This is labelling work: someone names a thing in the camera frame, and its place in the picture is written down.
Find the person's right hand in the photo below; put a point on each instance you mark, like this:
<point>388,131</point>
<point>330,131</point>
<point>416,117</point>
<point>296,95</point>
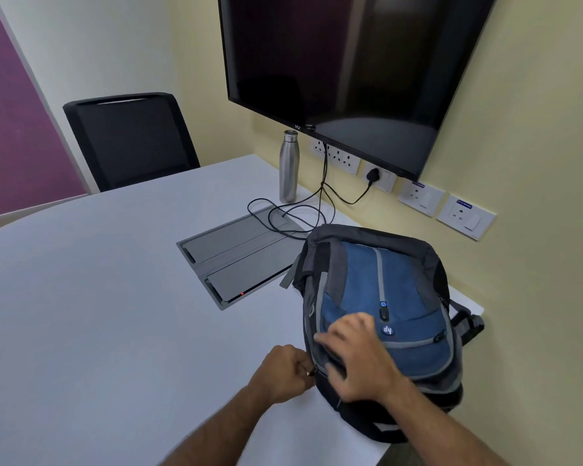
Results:
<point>364,363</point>

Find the person's left hand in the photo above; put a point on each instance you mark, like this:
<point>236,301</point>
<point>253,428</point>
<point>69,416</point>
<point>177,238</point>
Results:
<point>277,376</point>

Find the black grey backpack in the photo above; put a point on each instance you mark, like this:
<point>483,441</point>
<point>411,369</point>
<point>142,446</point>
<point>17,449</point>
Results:
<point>403,286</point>

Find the person's right forearm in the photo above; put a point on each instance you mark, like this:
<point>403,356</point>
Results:
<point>442,427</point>

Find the person's left forearm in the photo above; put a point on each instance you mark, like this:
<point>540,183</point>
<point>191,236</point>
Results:
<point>214,431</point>

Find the white socket plate blue label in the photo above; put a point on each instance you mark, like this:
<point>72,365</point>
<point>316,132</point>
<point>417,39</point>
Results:
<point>466,218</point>
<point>420,197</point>

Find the steel water bottle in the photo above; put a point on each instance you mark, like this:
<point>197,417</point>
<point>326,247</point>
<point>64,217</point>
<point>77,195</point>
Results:
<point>288,169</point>

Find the black mesh back chair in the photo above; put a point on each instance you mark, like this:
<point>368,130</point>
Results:
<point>131,140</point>

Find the black television screen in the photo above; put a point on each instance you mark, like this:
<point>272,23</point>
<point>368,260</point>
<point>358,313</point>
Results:
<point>345,53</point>

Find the white wall switch plate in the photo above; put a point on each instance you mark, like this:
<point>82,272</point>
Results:
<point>387,181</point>

